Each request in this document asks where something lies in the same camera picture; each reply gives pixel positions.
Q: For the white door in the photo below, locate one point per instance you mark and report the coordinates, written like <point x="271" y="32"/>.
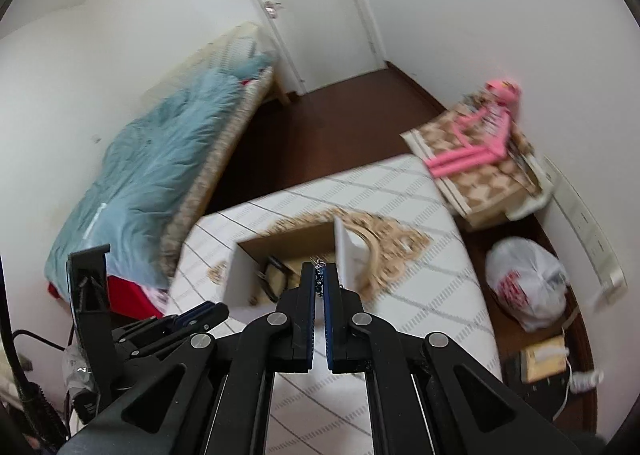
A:
<point x="323" y="42"/>

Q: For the white charger with cable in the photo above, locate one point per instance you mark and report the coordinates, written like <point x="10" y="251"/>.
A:
<point x="576" y="382"/>

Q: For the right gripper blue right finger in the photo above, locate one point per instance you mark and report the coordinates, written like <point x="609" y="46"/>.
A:
<point x="343" y="348"/>

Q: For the white plastic bag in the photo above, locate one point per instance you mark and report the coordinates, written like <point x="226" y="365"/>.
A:
<point x="528" y="281"/>

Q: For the red cloth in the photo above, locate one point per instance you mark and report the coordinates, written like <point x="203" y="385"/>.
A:
<point x="95" y="293"/>

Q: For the silver chain jewelry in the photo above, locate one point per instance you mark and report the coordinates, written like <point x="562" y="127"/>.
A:
<point x="319" y="265"/>

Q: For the white patterned tablecloth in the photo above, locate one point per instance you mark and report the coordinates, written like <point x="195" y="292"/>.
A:
<point x="408" y="263"/>

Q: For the small cardboard box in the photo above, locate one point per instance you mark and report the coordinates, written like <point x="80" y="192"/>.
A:
<point x="544" y="359"/>

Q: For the pink panther plush toy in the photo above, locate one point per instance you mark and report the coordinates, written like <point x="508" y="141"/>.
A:
<point x="482" y="136"/>

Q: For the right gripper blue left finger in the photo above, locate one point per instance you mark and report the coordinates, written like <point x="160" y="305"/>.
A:
<point x="299" y="304"/>

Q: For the white cardboard box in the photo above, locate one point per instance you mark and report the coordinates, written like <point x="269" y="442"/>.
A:
<point x="262" y="267"/>

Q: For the white power strip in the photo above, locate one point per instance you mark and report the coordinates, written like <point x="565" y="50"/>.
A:
<point x="596" y="246"/>

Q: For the bed mattress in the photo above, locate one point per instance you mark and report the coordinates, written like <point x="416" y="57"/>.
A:
<point x="248" y="53"/>

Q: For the light blue blanket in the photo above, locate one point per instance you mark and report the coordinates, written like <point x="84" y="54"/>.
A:
<point x="144" y="173"/>

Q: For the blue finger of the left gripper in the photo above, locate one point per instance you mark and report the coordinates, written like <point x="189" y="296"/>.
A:
<point x="199" y="314"/>

